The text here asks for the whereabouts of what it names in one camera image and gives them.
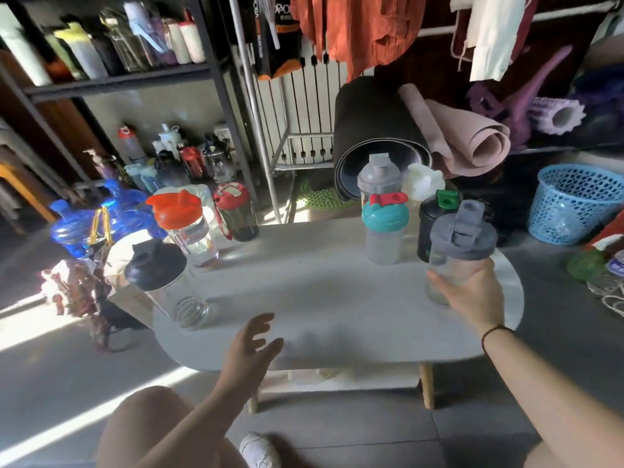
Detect person's left hand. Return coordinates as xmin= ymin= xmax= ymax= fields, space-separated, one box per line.
xmin=217 ymin=313 xmax=284 ymax=400

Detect person's right hand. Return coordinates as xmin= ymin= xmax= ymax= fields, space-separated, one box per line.
xmin=426 ymin=258 xmax=506 ymax=344

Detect clear shaker bottle grey lid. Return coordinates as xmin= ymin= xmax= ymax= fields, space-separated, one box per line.
xmin=425 ymin=200 xmax=498 ymax=306

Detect person's right forearm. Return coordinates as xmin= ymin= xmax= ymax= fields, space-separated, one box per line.
xmin=483 ymin=329 xmax=624 ymax=468

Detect person's left forearm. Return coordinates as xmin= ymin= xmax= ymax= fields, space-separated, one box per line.
xmin=134 ymin=385 xmax=250 ymax=468

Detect black bottle green cap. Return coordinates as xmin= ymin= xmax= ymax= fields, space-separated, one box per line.
xmin=417 ymin=190 xmax=462 ymax=263

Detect black wrist band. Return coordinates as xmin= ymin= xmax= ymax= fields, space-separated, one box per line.
xmin=481 ymin=325 xmax=515 ymax=355

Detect teal lid bottle red cap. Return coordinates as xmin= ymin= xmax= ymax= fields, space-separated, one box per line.
xmin=361 ymin=192 xmax=410 ymax=267

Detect white table lower shelf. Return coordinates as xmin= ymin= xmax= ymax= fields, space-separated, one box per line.
xmin=261 ymin=367 xmax=421 ymax=394

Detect white shoe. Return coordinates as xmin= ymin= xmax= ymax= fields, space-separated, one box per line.
xmin=238 ymin=432 xmax=283 ymax=468

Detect white lid bottle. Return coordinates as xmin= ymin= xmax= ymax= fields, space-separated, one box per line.
xmin=402 ymin=163 xmax=446 ymax=211

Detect tall grey lid shaker bottle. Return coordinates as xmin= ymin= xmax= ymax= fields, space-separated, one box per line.
xmin=357 ymin=153 xmax=403 ymax=205

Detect clear shaker bottle black lid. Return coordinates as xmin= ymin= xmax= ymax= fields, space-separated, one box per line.
xmin=124 ymin=238 xmax=212 ymax=331

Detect cardboard box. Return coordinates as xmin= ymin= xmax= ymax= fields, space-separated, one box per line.
xmin=106 ymin=281 xmax=158 ymax=328

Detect dark bottle red lid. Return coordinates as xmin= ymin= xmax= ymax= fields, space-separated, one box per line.
xmin=213 ymin=182 xmax=260 ymax=243

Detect green plastic bottle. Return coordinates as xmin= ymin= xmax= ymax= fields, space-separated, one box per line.
xmin=566 ymin=247 xmax=608 ymax=281

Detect green spiky mat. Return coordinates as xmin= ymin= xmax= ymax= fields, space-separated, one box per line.
xmin=296 ymin=181 xmax=360 ymax=211

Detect pink rolled yoga mat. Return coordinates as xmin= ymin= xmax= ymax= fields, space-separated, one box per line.
xmin=398 ymin=84 xmax=512 ymax=179

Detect blue plastic basket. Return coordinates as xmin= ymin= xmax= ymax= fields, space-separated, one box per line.
xmin=527 ymin=163 xmax=624 ymax=247

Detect person's left leg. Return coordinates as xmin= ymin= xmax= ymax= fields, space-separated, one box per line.
xmin=96 ymin=386 xmax=250 ymax=468

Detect clear bottle orange lid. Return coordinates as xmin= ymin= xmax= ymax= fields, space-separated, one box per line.
xmin=146 ymin=189 xmax=220 ymax=268

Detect black rolled yoga mat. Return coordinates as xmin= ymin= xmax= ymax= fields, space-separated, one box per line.
xmin=332 ymin=76 xmax=433 ymax=201

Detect purple plastic hangers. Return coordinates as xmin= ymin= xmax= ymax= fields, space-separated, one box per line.
xmin=467 ymin=45 xmax=574 ymax=152

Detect large blue water jug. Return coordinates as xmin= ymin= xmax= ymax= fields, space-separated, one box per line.
xmin=49 ymin=178 xmax=167 ymax=260

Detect brown white crumpled bag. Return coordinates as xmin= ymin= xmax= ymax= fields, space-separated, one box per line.
xmin=40 ymin=257 xmax=147 ymax=352

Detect cluster of assorted small bottles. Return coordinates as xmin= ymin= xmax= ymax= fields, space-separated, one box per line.
xmin=83 ymin=123 xmax=241 ymax=191

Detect white radiator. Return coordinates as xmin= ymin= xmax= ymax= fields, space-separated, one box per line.
xmin=234 ymin=38 xmax=377 ymax=167

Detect silver metal clothes rack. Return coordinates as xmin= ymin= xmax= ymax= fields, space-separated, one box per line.
xmin=228 ymin=0 xmax=342 ymax=225

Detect white garment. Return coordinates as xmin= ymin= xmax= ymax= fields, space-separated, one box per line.
xmin=448 ymin=0 xmax=528 ymax=83

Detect orange garment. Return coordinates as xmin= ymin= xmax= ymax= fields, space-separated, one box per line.
xmin=290 ymin=0 xmax=429 ymax=83

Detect yellow wooden stool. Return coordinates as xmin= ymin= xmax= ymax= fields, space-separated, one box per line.
xmin=0 ymin=162 xmax=58 ymax=225

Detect black orange hanging package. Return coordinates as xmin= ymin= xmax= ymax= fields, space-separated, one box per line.
xmin=253 ymin=0 xmax=305 ymax=82

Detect black metal shelving rack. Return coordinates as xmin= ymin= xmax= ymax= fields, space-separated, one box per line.
xmin=0 ymin=0 xmax=260 ymax=210

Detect row of assorted tall bottles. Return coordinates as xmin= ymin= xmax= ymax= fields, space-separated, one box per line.
xmin=0 ymin=1 xmax=208 ymax=87

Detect white rope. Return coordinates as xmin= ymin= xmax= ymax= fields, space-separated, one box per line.
xmin=586 ymin=279 xmax=624 ymax=318

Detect yellow cord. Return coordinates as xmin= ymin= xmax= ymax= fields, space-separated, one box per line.
xmin=89 ymin=206 xmax=114 ymax=247

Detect white hanging rail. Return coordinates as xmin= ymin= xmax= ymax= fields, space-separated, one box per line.
xmin=416 ymin=0 xmax=621 ymax=38

